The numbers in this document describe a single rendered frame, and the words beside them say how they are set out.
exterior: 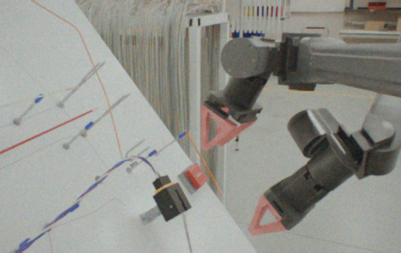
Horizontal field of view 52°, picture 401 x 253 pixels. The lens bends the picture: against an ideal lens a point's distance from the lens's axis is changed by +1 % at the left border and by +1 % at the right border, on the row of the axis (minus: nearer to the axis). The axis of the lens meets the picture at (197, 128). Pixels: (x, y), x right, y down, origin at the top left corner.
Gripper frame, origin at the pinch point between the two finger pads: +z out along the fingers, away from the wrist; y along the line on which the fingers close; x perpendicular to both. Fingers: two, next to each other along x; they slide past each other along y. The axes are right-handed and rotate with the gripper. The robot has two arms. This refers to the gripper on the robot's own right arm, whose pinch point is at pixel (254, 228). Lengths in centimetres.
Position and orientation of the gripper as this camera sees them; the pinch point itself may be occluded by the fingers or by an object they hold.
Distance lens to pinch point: 71.3
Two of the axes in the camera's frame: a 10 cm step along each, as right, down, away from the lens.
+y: -5.1, 0.9, -8.5
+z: -6.1, 6.6, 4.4
